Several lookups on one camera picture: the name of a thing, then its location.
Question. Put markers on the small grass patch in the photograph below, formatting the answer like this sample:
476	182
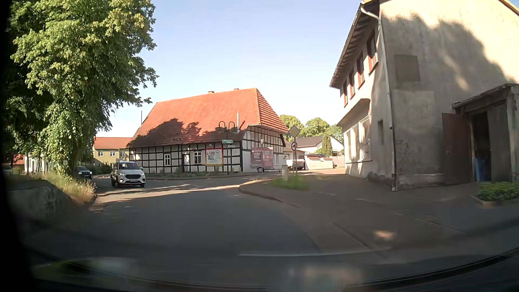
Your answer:
291	183

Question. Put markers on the dark car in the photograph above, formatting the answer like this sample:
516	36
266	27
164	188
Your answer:
83	172

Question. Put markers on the group of trees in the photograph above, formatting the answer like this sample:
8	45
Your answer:
314	127

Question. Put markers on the beige rendered building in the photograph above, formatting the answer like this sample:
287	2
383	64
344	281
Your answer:
429	93

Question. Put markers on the car's own bonnet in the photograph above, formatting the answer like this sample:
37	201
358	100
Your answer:
227	273

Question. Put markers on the double-headed street lamp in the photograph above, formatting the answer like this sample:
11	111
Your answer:
227	134

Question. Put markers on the grey asphalt road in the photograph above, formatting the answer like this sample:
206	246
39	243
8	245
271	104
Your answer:
182	219

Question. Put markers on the yellow building red roof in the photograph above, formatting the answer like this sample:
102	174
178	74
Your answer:
108	151

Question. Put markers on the half-timbered house red roof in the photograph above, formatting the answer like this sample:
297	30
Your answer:
202	134

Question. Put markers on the grass verge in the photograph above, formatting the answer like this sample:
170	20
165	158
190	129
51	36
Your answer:
71	186

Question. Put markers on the white bollard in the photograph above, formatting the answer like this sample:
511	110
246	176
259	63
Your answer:
284	172

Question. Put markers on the white car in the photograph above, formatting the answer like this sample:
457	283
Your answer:
128	174

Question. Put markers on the direction signs on post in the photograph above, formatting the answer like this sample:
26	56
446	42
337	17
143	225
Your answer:
228	142

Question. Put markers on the white house dark roof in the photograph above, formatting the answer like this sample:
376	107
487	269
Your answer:
314	144

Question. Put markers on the white building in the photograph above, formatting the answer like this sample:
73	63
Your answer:
36	164

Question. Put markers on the large green tree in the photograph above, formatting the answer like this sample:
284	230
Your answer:
73	73

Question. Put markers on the road sign on post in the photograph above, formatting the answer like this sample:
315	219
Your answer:
294	142

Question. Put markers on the red trailer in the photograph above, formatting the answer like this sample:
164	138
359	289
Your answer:
262	159

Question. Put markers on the grey paved forecourt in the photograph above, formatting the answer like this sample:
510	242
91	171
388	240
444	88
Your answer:
385	211

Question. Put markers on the blue bin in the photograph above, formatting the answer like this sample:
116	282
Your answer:
480	169

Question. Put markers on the green plant bed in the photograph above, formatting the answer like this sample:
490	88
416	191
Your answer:
499	191

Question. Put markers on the low stone wall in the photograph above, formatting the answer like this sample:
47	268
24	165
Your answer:
36	198

